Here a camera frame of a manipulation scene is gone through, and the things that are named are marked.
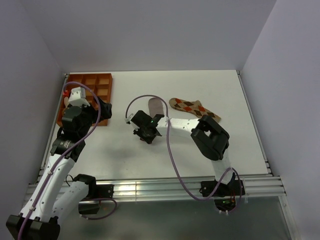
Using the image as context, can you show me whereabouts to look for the grey sock red stripes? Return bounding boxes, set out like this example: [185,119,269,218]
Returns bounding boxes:
[148,97,164,118]

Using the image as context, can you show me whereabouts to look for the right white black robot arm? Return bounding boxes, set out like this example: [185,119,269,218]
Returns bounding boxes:
[125,110,235,195]

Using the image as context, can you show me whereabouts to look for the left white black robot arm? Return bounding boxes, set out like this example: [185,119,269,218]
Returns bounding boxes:
[6,97,112,240]

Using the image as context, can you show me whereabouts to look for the rolled beige sock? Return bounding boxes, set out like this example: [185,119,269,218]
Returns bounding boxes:
[63,96,69,111]

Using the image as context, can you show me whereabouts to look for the orange compartment tray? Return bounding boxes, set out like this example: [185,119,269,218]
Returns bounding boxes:
[56,72,114,128]

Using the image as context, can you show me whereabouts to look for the tan argyle sock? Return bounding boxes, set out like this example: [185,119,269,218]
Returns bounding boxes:
[169,98,221,123]

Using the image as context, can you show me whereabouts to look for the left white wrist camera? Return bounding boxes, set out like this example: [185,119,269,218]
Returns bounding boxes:
[63,87,90,107]

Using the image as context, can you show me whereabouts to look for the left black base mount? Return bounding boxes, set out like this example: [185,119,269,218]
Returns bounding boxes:
[94,184,114,199]

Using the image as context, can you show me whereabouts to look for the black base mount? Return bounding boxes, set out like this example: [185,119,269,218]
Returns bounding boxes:
[94,184,114,199]
[199,180,246,198]

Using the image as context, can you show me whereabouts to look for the black box under rail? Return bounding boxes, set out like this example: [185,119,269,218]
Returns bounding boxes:
[78,202,100,215]

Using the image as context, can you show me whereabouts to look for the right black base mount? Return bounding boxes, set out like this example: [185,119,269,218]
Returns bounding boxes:
[199,180,246,198]

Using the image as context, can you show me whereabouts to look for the aluminium frame rail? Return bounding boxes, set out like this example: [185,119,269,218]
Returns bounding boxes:
[96,174,287,203]

